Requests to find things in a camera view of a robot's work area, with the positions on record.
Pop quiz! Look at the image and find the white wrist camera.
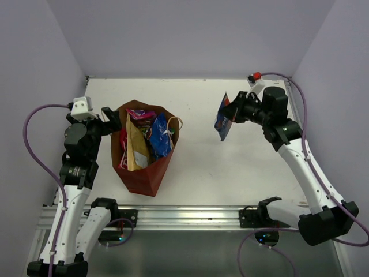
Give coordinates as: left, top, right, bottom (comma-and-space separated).
248, 72, 266, 95
71, 96, 98, 121

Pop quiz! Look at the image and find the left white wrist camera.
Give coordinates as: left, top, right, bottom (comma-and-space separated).
71, 96, 98, 121

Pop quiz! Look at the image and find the pink Real chips bag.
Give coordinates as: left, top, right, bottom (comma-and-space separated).
118, 128, 127, 170

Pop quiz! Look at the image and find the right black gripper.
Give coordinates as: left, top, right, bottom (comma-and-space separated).
219, 91, 270, 126

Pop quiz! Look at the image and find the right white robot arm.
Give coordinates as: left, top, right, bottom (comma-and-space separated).
219, 87, 359, 246

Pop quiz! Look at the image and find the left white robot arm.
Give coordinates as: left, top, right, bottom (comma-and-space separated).
23, 104, 122, 276

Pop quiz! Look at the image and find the small dark blue snack bag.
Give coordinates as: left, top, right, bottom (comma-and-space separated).
214, 93, 232, 141

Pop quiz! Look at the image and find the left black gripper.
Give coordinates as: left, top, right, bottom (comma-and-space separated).
66, 107, 121, 159

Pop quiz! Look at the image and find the red paper bag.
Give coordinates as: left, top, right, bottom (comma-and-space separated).
110, 100, 183, 197

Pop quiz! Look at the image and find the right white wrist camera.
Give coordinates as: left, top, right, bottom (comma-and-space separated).
248, 72, 266, 95

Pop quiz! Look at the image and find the purple candy bag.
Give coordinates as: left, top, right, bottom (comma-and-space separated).
126, 109, 156, 125

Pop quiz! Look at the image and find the aluminium mounting rail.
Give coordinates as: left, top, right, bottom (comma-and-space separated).
36, 200, 311, 231

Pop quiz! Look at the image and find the tan popcorn chips bag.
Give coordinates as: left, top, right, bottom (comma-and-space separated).
126, 114, 152, 171

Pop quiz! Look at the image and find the green snack bag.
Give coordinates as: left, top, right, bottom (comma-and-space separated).
138, 125, 151, 137

